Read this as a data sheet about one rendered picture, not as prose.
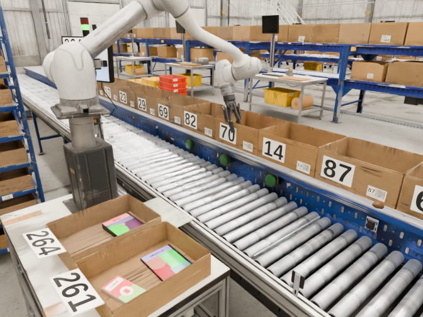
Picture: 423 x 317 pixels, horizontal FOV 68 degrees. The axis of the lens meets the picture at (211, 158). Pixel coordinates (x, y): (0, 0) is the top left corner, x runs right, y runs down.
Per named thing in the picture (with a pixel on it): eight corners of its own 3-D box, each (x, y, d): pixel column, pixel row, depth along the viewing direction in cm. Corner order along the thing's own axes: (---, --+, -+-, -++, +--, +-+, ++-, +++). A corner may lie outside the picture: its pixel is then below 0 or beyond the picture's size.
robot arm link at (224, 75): (214, 87, 193) (233, 82, 186) (209, 62, 191) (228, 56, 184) (223, 87, 202) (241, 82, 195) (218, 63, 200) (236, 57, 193)
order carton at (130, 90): (119, 103, 330) (117, 87, 324) (144, 100, 347) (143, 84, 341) (136, 110, 302) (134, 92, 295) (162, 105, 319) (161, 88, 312)
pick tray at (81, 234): (48, 244, 132) (43, 224, 128) (130, 211, 156) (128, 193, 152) (75, 280, 112) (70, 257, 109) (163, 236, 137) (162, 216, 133)
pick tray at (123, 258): (77, 285, 110) (72, 261, 107) (167, 239, 134) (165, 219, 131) (115, 338, 91) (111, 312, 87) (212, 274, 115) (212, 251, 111)
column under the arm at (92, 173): (80, 224, 145) (68, 158, 133) (62, 202, 163) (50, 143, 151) (131, 205, 161) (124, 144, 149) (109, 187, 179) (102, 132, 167)
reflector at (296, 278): (288, 295, 109) (291, 270, 105) (290, 294, 110) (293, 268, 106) (300, 304, 106) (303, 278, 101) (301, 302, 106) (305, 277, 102)
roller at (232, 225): (208, 238, 144) (208, 228, 142) (281, 202, 174) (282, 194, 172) (215, 243, 140) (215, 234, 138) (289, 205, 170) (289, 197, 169)
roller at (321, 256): (274, 287, 116) (276, 277, 114) (348, 234, 146) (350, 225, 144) (286, 296, 112) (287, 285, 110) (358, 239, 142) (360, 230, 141)
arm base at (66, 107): (63, 117, 128) (61, 104, 126) (54, 106, 145) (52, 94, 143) (107, 113, 138) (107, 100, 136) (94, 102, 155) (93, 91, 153)
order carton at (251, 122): (214, 140, 216) (214, 116, 210) (245, 133, 234) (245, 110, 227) (256, 156, 188) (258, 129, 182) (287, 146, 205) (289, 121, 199)
